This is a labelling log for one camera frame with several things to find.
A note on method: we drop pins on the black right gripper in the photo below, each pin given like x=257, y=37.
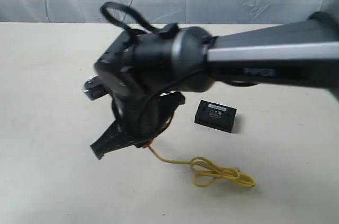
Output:
x=137, y=123

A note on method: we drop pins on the black network switch box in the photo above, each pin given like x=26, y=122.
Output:
x=215, y=116

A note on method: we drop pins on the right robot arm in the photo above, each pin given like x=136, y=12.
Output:
x=146, y=73

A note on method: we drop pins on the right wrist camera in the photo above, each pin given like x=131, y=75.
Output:
x=94, y=88

